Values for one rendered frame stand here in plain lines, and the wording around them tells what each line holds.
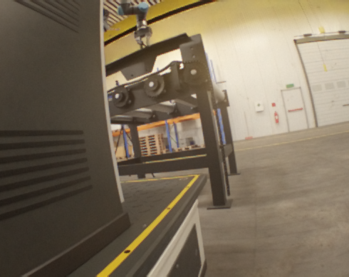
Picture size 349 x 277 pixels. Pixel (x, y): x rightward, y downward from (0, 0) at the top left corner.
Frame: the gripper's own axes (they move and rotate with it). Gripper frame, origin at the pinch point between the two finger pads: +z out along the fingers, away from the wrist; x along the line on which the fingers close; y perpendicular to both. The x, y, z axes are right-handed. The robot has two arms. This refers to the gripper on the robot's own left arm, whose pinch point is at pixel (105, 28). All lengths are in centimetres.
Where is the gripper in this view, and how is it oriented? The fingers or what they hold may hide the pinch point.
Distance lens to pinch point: 146.4
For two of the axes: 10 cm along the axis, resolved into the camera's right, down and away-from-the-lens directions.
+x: -8.6, 2.8, 4.2
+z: 4.2, 8.6, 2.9
